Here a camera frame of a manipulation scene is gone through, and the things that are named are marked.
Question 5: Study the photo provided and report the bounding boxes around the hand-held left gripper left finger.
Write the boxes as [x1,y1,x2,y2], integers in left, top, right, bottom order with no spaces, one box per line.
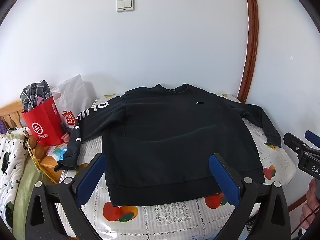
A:
[25,152,108,240]

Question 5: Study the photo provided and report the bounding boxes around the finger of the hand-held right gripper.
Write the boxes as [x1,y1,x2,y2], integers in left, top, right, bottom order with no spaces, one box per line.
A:
[284,132,320,158]
[305,130,320,149]

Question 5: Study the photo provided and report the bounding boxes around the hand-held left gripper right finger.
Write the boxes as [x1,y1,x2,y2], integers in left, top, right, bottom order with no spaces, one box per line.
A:
[209,153,292,240]

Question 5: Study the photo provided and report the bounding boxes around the black sweatshirt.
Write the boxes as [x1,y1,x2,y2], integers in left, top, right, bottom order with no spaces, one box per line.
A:
[54,83,282,207]

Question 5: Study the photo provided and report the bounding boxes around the person's right hand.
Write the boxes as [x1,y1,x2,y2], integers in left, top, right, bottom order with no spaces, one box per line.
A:
[300,179,320,230]

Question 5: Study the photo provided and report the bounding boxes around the blue and pink small packets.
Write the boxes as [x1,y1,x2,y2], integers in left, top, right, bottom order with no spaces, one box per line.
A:
[47,145,69,162]

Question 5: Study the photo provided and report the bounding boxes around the wooden nightstand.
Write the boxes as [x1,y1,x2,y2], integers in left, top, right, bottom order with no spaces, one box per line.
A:
[40,140,70,184]

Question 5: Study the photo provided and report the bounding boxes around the brown gourd ornament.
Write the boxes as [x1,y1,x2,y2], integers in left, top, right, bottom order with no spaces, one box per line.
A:
[25,130,45,160]

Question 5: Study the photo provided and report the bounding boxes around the fruit print tablecloth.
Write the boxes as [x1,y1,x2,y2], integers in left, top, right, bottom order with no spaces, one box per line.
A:
[56,92,297,240]

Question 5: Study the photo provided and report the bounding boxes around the green blanket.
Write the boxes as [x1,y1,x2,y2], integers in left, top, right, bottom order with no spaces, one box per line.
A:
[12,155,50,233]

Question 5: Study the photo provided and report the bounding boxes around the red paper bag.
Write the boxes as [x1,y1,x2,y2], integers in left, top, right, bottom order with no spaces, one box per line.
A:
[21,96,66,147]

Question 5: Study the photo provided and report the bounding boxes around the white dotted quilt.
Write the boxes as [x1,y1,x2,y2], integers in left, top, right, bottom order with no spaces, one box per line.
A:
[0,127,33,205]

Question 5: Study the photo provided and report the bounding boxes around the white plastic bag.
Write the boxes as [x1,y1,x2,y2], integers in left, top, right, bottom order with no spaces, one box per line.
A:
[51,74,94,135]

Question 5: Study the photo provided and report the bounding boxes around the grey checked cloth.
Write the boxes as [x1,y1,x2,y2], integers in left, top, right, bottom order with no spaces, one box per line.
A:
[20,80,52,113]

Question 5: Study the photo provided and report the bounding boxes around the wooden headboard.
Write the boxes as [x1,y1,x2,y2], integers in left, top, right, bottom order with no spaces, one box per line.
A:
[0,100,25,130]

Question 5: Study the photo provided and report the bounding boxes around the brown wooden door frame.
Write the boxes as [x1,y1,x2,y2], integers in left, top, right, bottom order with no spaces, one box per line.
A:
[236,0,259,104]

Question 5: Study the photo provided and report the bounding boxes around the white light switch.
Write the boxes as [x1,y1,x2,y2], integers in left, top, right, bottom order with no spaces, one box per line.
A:
[116,0,135,12]

